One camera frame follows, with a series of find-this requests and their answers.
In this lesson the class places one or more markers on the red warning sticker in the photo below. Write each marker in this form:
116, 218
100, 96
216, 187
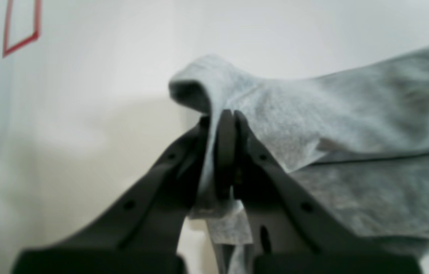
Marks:
22, 24

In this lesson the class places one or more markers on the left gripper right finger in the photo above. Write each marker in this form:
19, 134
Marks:
292, 232

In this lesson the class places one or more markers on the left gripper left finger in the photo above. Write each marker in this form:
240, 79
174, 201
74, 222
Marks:
139, 233

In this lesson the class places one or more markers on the grey t-shirt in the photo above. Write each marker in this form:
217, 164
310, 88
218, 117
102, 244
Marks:
358, 140

